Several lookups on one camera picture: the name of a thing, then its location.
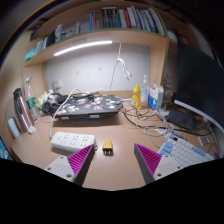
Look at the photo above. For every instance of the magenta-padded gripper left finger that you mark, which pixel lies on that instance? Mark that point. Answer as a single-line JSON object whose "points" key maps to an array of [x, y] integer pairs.
{"points": [[61, 166]]}

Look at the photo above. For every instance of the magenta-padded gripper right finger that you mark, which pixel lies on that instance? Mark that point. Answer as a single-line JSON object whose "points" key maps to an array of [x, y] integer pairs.
{"points": [[166, 166]]}

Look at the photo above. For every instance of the yellow charger block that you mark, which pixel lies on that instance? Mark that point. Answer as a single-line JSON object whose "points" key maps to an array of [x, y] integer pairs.
{"points": [[107, 145]]}

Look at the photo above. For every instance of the white blue keyboard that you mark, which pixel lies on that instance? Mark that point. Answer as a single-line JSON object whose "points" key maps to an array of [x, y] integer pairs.
{"points": [[185, 150]]}

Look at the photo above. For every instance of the white power strip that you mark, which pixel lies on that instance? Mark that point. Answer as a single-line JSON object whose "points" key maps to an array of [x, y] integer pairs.
{"points": [[70, 140]]}

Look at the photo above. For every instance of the black flat device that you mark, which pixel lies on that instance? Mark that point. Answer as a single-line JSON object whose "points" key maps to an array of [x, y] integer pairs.
{"points": [[181, 119]]}

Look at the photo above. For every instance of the grey laptop stand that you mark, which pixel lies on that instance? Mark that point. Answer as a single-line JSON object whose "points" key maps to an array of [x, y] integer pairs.
{"points": [[83, 118]]}

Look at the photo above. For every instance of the black headphones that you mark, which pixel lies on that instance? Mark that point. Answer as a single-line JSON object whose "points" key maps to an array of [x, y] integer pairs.
{"points": [[48, 106]]}

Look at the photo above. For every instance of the white rounded small device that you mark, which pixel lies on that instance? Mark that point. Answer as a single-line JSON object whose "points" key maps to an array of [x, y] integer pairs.
{"points": [[13, 128]]}

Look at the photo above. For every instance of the dark laptop with stickers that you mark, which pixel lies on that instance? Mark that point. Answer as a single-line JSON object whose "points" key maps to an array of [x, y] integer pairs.
{"points": [[86, 106]]}

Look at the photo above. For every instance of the maroon tall slim appliance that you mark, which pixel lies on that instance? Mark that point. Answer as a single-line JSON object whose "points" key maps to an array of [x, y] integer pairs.
{"points": [[22, 111]]}

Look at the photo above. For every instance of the blue white carton box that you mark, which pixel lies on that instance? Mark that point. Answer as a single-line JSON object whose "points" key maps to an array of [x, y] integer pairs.
{"points": [[155, 98]]}

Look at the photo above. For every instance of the clear green-label water bottle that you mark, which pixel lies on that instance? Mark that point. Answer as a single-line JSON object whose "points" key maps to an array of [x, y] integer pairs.
{"points": [[31, 103]]}

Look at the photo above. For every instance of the white green plush toy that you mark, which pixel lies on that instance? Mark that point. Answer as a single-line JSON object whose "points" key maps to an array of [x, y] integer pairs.
{"points": [[43, 98]]}

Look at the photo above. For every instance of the yellow squeeze bottle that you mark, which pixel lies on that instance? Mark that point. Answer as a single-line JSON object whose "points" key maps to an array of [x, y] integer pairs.
{"points": [[136, 100]]}

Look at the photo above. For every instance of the clear pump bottle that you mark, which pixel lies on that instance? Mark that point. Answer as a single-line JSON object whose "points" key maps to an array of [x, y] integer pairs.
{"points": [[144, 91]]}

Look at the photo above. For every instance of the black computer monitor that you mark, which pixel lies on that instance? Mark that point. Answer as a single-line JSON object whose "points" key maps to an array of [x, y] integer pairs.
{"points": [[200, 80]]}

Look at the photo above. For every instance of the white LED light bar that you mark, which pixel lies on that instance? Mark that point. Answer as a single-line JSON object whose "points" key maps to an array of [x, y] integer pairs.
{"points": [[83, 46]]}

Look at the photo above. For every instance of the white wall socket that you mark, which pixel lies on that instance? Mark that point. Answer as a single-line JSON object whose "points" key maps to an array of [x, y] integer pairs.
{"points": [[57, 84]]}

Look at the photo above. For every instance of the white wall hook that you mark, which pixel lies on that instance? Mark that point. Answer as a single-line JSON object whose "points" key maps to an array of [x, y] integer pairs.
{"points": [[77, 71], [99, 68]]}

